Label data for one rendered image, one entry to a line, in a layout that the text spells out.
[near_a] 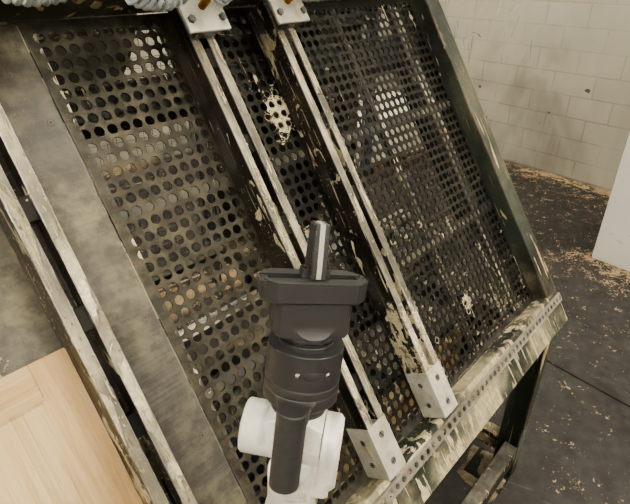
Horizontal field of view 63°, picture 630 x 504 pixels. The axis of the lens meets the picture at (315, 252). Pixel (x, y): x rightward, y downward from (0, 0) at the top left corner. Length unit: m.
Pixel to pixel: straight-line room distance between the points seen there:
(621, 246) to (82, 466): 3.79
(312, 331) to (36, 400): 0.48
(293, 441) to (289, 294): 0.16
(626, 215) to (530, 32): 2.42
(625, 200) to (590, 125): 1.68
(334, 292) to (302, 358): 0.08
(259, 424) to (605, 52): 5.16
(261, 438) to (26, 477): 0.40
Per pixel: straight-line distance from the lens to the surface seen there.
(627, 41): 5.46
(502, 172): 1.84
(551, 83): 5.75
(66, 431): 0.91
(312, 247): 0.55
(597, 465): 2.69
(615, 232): 4.18
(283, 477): 0.60
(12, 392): 0.89
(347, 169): 1.23
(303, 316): 0.55
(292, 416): 0.57
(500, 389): 1.59
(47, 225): 0.87
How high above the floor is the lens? 1.88
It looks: 29 degrees down
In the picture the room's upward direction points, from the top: straight up
